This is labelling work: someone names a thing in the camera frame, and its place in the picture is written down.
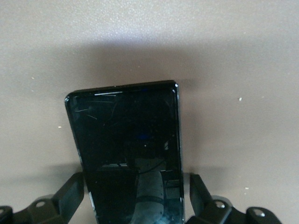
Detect black smartphone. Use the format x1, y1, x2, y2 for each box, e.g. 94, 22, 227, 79
64, 80, 185, 224

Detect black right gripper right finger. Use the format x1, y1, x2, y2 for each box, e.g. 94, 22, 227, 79
188, 174, 283, 224

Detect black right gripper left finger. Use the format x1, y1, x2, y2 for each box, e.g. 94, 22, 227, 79
0, 172, 85, 224

